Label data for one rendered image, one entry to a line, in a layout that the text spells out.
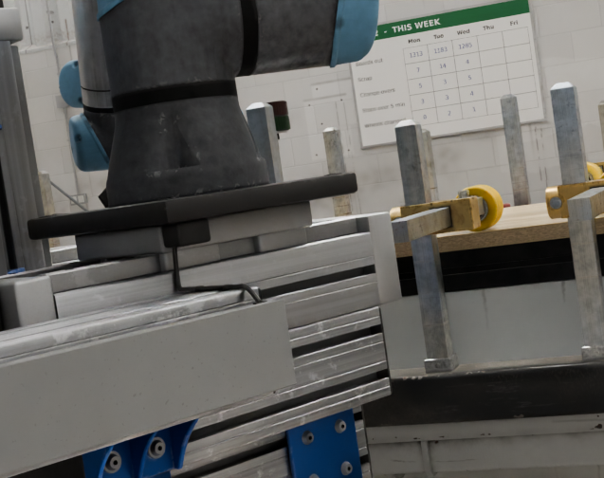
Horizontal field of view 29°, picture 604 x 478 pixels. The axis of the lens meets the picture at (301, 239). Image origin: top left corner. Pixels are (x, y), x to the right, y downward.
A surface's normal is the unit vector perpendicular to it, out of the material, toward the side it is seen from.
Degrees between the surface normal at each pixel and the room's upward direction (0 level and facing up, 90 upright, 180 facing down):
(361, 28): 125
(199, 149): 73
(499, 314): 90
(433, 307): 90
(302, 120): 90
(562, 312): 90
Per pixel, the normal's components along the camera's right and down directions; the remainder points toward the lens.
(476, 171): -0.29, 0.09
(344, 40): 0.35, 0.70
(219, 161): 0.40, -0.32
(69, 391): 0.67, -0.06
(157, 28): 0.00, 0.05
